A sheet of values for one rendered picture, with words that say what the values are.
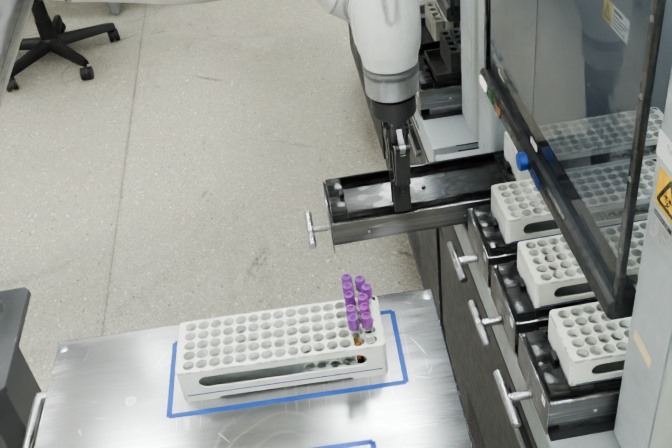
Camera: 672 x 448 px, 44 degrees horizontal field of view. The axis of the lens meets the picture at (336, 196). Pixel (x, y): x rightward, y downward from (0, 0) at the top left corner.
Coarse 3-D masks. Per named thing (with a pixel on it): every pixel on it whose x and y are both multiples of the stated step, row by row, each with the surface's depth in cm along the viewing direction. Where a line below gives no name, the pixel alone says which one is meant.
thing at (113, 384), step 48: (144, 336) 130; (384, 336) 124; (432, 336) 123; (96, 384) 123; (144, 384) 122; (336, 384) 118; (384, 384) 117; (432, 384) 116; (48, 432) 117; (96, 432) 116; (144, 432) 115; (192, 432) 114; (240, 432) 114; (288, 432) 113; (336, 432) 112; (384, 432) 111; (432, 432) 110
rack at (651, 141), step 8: (656, 112) 155; (656, 120) 153; (648, 128) 151; (656, 128) 151; (504, 136) 155; (648, 136) 150; (656, 136) 151; (504, 144) 156; (512, 144) 152; (648, 144) 149; (656, 144) 149; (504, 152) 157; (512, 152) 151; (648, 152) 152; (512, 160) 152; (512, 168) 153; (520, 176) 150; (528, 176) 150
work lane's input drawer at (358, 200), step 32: (448, 160) 158; (480, 160) 159; (352, 192) 156; (384, 192) 155; (416, 192) 154; (448, 192) 153; (480, 192) 150; (320, 224) 157; (352, 224) 149; (384, 224) 150; (416, 224) 151; (448, 224) 152
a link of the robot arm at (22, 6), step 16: (0, 0) 129; (16, 0) 130; (32, 0) 133; (0, 16) 130; (16, 16) 132; (0, 32) 132; (16, 32) 134; (0, 48) 134; (16, 48) 137; (0, 64) 136; (0, 80) 138; (0, 96) 141
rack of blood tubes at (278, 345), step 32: (224, 320) 122; (256, 320) 123; (288, 320) 121; (320, 320) 122; (192, 352) 118; (224, 352) 118; (256, 352) 117; (288, 352) 117; (320, 352) 115; (352, 352) 115; (384, 352) 116; (192, 384) 116; (224, 384) 117; (256, 384) 118; (288, 384) 118
